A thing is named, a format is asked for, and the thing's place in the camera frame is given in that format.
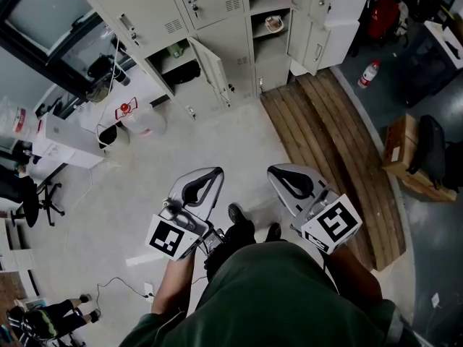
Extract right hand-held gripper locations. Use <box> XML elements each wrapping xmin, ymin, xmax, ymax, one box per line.
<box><xmin>266</xmin><ymin>163</ymin><xmax>363</xmax><ymax>256</ymax></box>

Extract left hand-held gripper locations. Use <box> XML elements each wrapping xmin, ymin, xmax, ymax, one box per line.
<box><xmin>145</xmin><ymin>166</ymin><xmax>225</xmax><ymax>262</ymax></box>

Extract narrow grey locker door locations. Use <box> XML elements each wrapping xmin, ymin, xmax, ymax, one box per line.
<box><xmin>187</xmin><ymin>35</ymin><xmax>233</xmax><ymax>109</ymax></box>

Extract person's left forearm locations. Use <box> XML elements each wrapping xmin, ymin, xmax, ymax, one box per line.
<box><xmin>150</xmin><ymin>251</ymin><xmax>198</xmax><ymax>317</ymax></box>

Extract person's right forearm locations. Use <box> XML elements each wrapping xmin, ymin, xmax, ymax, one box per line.
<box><xmin>324</xmin><ymin>243</ymin><xmax>384</xmax><ymax>304</ymax></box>

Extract black bag in locker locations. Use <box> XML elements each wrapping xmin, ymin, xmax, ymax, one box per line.
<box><xmin>162</xmin><ymin>60</ymin><xmax>202</xmax><ymax>87</ymax></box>

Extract grey metal locker cabinet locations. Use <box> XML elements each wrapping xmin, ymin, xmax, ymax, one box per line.
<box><xmin>67</xmin><ymin>0</ymin><xmax>337</xmax><ymax>122</ymax></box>

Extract person's left black shoe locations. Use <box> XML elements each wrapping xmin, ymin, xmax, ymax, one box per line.
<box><xmin>227</xmin><ymin>203</ymin><xmax>255</xmax><ymax>231</ymax></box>

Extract person's black shoe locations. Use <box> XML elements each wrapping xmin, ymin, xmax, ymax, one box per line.
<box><xmin>227</xmin><ymin>203</ymin><xmax>255</xmax><ymax>231</ymax></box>
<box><xmin>265</xmin><ymin>222</ymin><xmax>283</xmax><ymax>244</ymax></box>

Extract person's right black shoe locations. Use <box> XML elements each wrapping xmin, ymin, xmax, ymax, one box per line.
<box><xmin>265</xmin><ymin>222</ymin><xmax>283</xmax><ymax>244</ymax></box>

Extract wooden plank pallet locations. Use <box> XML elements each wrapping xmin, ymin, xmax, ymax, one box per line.
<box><xmin>259</xmin><ymin>67</ymin><xmax>407</xmax><ymax>272</ymax></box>

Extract black waist device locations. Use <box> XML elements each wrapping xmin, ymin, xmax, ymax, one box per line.
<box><xmin>201</xmin><ymin>227</ymin><xmax>228</xmax><ymax>259</ymax></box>

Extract person's black trouser legs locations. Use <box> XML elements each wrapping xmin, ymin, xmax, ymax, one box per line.
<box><xmin>203</xmin><ymin>220</ymin><xmax>258</xmax><ymax>280</ymax></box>

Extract large clear water jug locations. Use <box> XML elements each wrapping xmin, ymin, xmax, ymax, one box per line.
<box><xmin>114</xmin><ymin>97</ymin><xmax>168</xmax><ymax>137</ymax></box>

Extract black waste bin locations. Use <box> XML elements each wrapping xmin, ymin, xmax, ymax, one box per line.
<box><xmin>95</xmin><ymin>122</ymin><xmax>131</xmax><ymax>152</ymax></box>

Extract cardboard box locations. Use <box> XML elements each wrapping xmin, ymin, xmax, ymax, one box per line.
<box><xmin>381</xmin><ymin>113</ymin><xmax>421</xmax><ymax>179</ymax></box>

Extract person's green shirt torso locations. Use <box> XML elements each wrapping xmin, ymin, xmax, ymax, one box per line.
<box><xmin>118</xmin><ymin>240</ymin><xmax>401</xmax><ymax>347</ymax></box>

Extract clear bottle with red cap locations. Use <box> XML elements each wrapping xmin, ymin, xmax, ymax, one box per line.
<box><xmin>357</xmin><ymin>59</ymin><xmax>382</xmax><ymax>90</ymax></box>

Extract flat wooden board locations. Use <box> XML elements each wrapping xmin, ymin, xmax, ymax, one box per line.
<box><xmin>400</xmin><ymin>167</ymin><xmax>458</xmax><ymax>203</ymax></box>

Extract slim black bag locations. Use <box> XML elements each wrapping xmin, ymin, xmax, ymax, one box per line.
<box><xmin>406</xmin><ymin>114</ymin><xmax>447</xmax><ymax>190</ymax></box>

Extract white box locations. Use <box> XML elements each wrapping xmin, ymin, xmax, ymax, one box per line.
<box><xmin>31</xmin><ymin>111</ymin><xmax>106</xmax><ymax>169</ymax></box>

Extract black kettle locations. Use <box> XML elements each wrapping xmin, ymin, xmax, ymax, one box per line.
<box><xmin>86</xmin><ymin>53</ymin><xmax>132</xmax><ymax>88</ymax></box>

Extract beige basket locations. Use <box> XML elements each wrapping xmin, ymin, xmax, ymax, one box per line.
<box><xmin>264</xmin><ymin>14</ymin><xmax>286</xmax><ymax>35</ymax></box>

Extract black office chair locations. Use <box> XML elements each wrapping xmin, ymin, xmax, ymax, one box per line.
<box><xmin>9</xmin><ymin>174</ymin><xmax>67</xmax><ymax>228</ymax></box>

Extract red bag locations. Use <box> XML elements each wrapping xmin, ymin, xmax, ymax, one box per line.
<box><xmin>367</xmin><ymin>0</ymin><xmax>401</xmax><ymax>42</ymax></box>

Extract clear plastic bag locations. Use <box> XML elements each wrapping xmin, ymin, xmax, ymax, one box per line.
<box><xmin>0</xmin><ymin>95</ymin><xmax>40</xmax><ymax>137</ymax></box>

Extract white shelf unit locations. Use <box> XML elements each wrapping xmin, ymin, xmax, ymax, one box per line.
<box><xmin>0</xmin><ymin>216</ymin><xmax>38</xmax><ymax>300</ymax></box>

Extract white table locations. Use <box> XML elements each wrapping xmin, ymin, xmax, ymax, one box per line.
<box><xmin>422</xmin><ymin>20</ymin><xmax>463</xmax><ymax>70</ymax></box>

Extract black framed window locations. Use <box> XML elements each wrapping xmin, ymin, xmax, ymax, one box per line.
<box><xmin>0</xmin><ymin>0</ymin><xmax>135</xmax><ymax>101</ymax></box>

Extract black cable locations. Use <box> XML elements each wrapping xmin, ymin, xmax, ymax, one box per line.
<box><xmin>95</xmin><ymin>276</ymin><xmax>150</xmax><ymax>311</ymax></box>

